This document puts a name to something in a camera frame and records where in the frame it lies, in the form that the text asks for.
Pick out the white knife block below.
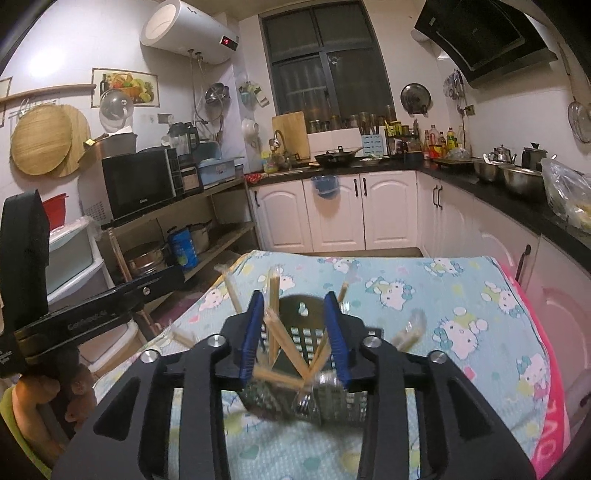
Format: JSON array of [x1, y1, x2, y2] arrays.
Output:
[[360, 134, 384, 158]]

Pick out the dark blender jug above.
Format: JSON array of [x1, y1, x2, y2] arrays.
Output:
[[167, 121, 200, 168]]

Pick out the small steel mixing bowl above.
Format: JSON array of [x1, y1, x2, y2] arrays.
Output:
[[473, 160, 505, 183]]

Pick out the white plastic drawer unit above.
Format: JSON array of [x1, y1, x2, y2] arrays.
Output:
[[46, 216, 141, 377]]

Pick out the round bamboo board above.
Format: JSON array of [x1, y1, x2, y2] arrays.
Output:
[[51, 104, 92, 178], [10, 104, 72, 176]]

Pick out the fruit wall poster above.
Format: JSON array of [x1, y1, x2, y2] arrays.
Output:
[[91, 68, 160, 109]]

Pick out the hanging steel pots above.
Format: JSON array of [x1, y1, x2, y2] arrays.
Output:
[[204, 82, 232, 121]]

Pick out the row of glass jars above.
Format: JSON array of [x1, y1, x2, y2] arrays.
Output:
[[307, 111, 399, 132]]

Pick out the pink blanket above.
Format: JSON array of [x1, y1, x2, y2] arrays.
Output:
[[496, 256, 573, 476]]

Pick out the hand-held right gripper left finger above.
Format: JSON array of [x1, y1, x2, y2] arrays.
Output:
[[50, 290, 266, 480]]

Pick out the red plastic basin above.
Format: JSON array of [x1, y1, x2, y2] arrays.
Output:
[[41, 194, 70, 232]]

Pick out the wooden shelf rack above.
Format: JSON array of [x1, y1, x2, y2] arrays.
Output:
[[99, 178, 262, 333]]

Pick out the cluster of condiment bottles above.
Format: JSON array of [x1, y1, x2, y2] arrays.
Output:
[[383, 117, 462, 161]]

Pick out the person's left hand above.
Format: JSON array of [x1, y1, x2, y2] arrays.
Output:
[[13, 364, 97, 457]]

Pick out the clear plastic food bag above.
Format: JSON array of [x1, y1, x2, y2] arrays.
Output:
[[540, 157, 591, 228]]

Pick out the black wok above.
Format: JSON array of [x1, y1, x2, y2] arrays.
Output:
[[315, 145, 364, 168]]

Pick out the steel stockpot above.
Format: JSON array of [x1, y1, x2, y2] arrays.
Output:
[[124, 242, 171, 278]]

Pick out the grey-blue dish box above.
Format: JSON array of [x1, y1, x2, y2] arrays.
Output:
[[196, 156, 245, 188]]

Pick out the wooden rolling pin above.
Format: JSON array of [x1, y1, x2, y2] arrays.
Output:
[[0, 83, 97, 104]]

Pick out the person's left forearm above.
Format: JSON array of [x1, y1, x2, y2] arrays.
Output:
[[0, 388, 52, 467]]

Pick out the black microwave oven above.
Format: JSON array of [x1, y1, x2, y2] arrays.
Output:
[[78, 147, 183, 223]]

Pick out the hanging utensils beside hood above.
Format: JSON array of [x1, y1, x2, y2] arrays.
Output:
[[443, 69, 465, 101]]

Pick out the large steel mixing bowl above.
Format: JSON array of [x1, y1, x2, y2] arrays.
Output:
[[501, 166, 546, 198]]

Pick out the green wall holder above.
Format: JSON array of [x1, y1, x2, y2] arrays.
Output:
[[238, 80, 269, 108]]

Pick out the metal basin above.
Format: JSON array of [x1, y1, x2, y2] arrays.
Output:
[[84, 131, 138, 158]]

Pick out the wooden chopstick pair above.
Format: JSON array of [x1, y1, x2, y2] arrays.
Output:
[[336, 263, 358, 303], [221, 272, 243, 317], [168, 330, 201, 349], [265, 268, 282, 365]]

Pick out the dark kitchen window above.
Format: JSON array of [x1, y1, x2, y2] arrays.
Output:
[[259, 0, 395, 117]]

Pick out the blue hanging bag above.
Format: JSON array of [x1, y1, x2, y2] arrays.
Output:
[[310, 174, 339, 198]]

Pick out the black kitchen countertop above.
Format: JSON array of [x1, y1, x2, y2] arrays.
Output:
[[249, 159, 591, 241]]

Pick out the hanging metal strainer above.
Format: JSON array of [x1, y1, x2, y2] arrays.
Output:
[[567, 44, 591, 144]]

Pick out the green plastic utensil basket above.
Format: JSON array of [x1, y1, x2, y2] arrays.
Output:
[[240, 294, 386, 428]]

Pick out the black range hood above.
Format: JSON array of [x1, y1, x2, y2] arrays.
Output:
[[414, 0, 559, 86]]

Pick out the white splash guard panel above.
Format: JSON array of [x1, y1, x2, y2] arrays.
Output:
[[307, 129, 363, 155]]

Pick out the white water heater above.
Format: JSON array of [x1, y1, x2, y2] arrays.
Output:
[[141, 0, 241, 65]]

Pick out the hanging dark pan lid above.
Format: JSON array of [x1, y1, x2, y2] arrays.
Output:
[[400, 83, 432, 115]]

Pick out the wooden cutting board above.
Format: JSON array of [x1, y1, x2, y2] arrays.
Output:
[[271, 111, 310, 160]]

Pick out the blue cartoon printed blanket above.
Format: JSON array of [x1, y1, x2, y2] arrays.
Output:
[[92, 249, 555, 480]]

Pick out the hanging glass pot lid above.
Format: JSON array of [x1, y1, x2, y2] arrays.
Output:
[[99, 89, 134, 134]]

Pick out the steel jug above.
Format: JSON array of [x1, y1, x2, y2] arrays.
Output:
[[522, 142, 549, 171]]

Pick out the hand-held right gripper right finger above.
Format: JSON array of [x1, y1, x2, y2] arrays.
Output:
[[322, 291, 537, 480]]

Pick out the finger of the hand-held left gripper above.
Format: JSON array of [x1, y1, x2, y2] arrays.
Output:
[[112, 266, 186, 315]]

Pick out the blue canister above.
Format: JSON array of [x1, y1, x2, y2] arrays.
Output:
[[167, 226, 199, 271]]

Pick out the pile of wooden chopsticks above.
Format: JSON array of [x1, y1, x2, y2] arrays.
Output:
[[252, 314, 428, 393]]

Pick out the metal sink faucet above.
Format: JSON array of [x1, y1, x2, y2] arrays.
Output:
[[271, 130, 291, 162]]

